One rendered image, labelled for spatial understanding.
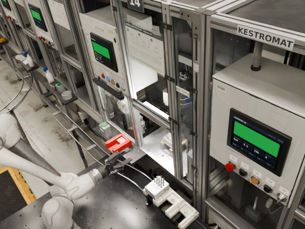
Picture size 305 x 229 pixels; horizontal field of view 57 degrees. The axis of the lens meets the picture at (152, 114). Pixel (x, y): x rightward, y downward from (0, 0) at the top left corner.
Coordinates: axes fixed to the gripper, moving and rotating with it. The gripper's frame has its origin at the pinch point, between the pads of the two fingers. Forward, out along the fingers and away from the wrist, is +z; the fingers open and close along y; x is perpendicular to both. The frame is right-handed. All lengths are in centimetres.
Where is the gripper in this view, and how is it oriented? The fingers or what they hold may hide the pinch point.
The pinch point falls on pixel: (126, 156)
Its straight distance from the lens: 177.6
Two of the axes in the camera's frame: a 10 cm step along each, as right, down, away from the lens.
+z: 7.6, -4.6, 4.6
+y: -1.0, -7.8, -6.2
